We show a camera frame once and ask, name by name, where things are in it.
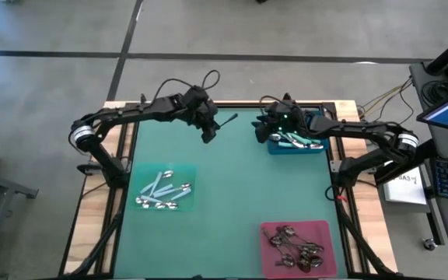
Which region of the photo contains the blue plastic bin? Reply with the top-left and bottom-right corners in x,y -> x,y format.
265,110 -> 331,156

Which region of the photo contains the coiled black cable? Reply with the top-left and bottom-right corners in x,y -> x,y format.
420,79 -> 448,107

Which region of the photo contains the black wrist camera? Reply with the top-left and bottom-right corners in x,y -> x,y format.
267,100 -> 292,117
184,86 -> 210,108

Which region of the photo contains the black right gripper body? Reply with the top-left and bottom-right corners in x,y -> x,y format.
264,110 -> 312,136

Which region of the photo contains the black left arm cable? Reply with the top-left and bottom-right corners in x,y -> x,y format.
152,69 -> 222,103

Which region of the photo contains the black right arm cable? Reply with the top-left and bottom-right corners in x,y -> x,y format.
258,95 -> 287,114

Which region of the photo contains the black support bar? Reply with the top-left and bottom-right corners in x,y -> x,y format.
373,138 -> 438,187

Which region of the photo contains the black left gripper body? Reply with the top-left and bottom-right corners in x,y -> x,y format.
186,99 -> 220,132

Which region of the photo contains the yellow floor cable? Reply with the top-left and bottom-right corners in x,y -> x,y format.
358,83 -> 414,117

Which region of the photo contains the green table mat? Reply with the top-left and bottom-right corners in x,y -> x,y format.
114,107 -> 350,279

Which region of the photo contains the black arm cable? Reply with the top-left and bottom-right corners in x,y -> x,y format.
152,69 -> 222,103
258,95 -> 287,114

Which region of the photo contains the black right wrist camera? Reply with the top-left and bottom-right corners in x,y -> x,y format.
267,100 -> 292,117

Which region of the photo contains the pink plastic cup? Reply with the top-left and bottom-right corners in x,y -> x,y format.
259,219 -> 339,280

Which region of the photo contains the white paper sheet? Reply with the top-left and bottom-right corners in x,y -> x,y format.
379,165 -> 428,206

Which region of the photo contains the translucent light teal bin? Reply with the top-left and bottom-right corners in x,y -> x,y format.
129,162 -> 198,212

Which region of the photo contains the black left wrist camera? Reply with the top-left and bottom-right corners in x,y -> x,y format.
184,86 -> 210,108

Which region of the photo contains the black metal table frame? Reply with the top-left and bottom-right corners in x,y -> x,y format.
58,93 -> 402,280

